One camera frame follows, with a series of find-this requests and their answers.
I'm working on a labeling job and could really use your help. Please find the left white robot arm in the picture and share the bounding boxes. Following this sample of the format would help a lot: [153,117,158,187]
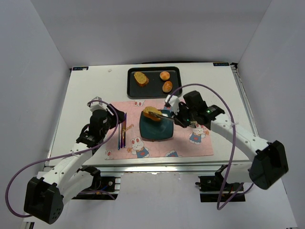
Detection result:
[24,104,125,224]

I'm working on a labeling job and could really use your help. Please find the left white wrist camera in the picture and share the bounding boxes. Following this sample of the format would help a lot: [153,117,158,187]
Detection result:
[87,96,106,113]

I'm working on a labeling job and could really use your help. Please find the left blue table label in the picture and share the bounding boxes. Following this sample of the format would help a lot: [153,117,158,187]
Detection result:
[72,66,89,71]

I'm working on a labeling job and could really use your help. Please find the dark green square plate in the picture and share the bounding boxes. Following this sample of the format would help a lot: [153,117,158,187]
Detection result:
[139,112,173,141]

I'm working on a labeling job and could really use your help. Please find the iridescent spoon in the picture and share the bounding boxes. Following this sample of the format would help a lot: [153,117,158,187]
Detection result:
[118,124,121,150]

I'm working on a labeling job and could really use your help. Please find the pink bunny placemat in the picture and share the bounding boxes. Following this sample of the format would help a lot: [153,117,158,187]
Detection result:
[102,99,214,160]

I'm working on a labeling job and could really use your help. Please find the toast slice with crust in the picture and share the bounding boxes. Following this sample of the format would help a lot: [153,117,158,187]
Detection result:
[142,106,163,122]

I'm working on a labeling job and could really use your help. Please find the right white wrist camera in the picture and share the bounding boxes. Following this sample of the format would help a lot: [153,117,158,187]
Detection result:
[165,94,180,115]

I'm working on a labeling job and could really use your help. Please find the right blue table label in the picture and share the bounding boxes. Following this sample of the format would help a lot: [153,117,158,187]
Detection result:
[213,62,230,67]

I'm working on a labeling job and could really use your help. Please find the metal food tongs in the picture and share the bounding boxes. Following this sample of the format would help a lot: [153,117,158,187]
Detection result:
[161,114,191,128]

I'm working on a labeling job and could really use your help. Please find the black baking tray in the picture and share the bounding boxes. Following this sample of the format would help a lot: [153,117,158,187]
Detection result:
[127,66,182,99]

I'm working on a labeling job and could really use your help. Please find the blue table label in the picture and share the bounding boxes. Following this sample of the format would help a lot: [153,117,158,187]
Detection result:
[213,62,230,67]
[72,66,89,71]

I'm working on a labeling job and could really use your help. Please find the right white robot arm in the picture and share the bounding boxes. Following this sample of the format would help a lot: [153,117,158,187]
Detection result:
[166,91,289,190]

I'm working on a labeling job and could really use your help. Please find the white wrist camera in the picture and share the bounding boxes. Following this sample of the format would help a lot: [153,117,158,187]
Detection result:
[165,94,180,115]
[87,96,106,113]

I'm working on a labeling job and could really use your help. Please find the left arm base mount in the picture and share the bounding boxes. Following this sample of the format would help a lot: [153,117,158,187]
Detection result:
[72,166,121,200]

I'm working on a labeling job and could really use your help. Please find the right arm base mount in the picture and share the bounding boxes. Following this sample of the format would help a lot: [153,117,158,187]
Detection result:
[195,165,251,203]

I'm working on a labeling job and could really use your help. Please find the round bun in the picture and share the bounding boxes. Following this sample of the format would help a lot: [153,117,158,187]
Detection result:
[160,71,170,81]
[162,81,173,93]

